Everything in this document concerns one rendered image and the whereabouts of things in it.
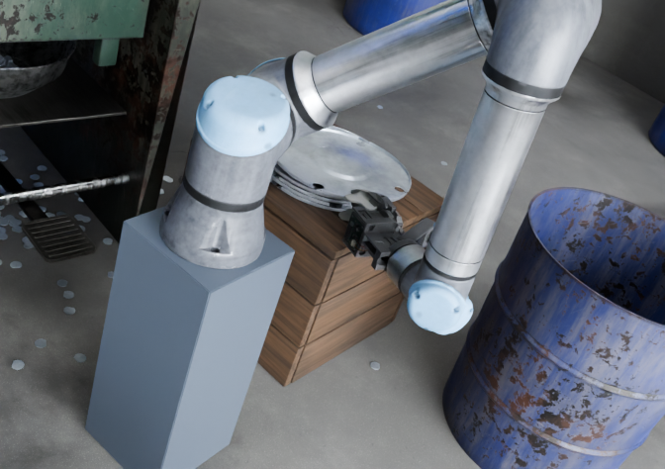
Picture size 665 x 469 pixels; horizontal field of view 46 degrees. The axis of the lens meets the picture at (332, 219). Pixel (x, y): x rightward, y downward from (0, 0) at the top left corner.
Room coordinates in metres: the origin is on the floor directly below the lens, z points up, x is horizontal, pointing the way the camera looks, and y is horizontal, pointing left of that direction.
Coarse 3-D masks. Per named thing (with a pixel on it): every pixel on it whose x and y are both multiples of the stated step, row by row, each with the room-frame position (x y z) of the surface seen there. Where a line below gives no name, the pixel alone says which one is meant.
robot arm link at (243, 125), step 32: (224, 96) 0.90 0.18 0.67; (256, 96) 0.93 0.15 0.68; (224, 128) 0.86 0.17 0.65; (256, 128) 0.87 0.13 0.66; (288, 128) 0.96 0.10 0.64; (192, 160) 0.88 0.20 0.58; (224, 160) 0.86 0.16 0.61; (256, 160) 0.87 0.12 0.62; (224, 192) 0.86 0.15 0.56; (256, 192) 0.89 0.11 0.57
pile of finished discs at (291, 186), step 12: (348, 132) 1.54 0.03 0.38; (360, 144) 1.51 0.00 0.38; (276, 168) 1.28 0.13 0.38; (276, 180) 1.27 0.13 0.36; (288, 180) 1.27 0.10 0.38; (288, 192) 1.26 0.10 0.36; (300, 192) 1.27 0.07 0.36; (312, 192) 1.27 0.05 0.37; (312, 204) 1.25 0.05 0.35; (324, 204) 1.26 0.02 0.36; (336, 204) 1.29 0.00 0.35; (348, 204) 1.27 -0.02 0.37
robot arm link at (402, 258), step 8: (400, 248) 1.08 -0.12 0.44; (408, 248) 1.07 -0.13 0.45; (416, 248) 1.07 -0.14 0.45; (424, 248) 1.09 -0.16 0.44; (392, 256) 1.06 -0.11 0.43; (400, 256) 1.06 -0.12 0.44; (408, 256) 1.05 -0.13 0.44; (416, 256) 1.05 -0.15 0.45; (392, 264) 1.05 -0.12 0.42; (400, 264) 1.04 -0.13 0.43; (408, 264) 1.04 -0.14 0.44; (392, 272) 1.05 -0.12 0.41; (400, 272) 1.03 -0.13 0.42; (392, 280) 1.05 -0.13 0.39
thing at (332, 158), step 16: (304, 144) 1.40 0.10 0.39; (320, 144) 1.42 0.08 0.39; (336, 144) 1.45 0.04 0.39; (352, 144) 1.48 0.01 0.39; (368, 144) 1.51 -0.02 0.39; (288, 160) 1.30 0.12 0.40; (304, 160) 1.33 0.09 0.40; (320, 160) 1.34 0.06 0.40; (336, 160) 1.36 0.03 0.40; (352, 160) 1.39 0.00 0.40; (368, 160) 1.43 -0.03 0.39; (384, 160) 1.45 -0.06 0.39; (304, 176) 1.26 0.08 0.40; (320, 176) 1.28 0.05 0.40; (336, 176) 1.31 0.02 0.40; (352, 176) 1.32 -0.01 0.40; (368, 176) 1.35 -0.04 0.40; (384, 176) 1.38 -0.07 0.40; (400, 176) 1.40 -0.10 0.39; (336, 192) 1.25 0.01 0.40; (384, 192) 1.31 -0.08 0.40; (400, 192) 1.33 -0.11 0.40
